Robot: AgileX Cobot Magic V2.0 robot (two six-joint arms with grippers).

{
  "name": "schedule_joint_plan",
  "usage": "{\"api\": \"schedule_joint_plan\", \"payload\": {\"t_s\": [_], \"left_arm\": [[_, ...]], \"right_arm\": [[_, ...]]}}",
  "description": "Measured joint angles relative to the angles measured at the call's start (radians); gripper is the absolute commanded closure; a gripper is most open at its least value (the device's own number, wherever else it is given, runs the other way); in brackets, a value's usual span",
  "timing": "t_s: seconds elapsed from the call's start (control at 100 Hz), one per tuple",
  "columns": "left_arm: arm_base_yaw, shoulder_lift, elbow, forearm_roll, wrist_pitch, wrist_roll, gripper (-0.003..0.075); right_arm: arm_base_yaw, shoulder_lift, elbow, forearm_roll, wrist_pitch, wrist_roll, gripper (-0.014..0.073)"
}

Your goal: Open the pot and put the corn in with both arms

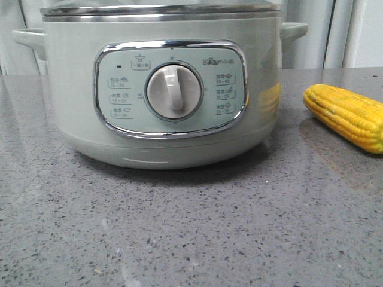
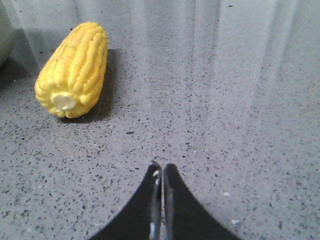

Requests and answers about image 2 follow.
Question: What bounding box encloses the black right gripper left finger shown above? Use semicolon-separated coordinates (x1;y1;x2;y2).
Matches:
91;161;162;240

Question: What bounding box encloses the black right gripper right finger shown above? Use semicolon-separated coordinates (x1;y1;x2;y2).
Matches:
163;163;239;240

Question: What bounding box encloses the yellow corn cob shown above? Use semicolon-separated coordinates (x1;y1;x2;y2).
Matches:
34;22;108;119

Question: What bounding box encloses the pale green electric cooking pot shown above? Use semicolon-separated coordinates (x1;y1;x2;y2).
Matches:
0;1;15;66

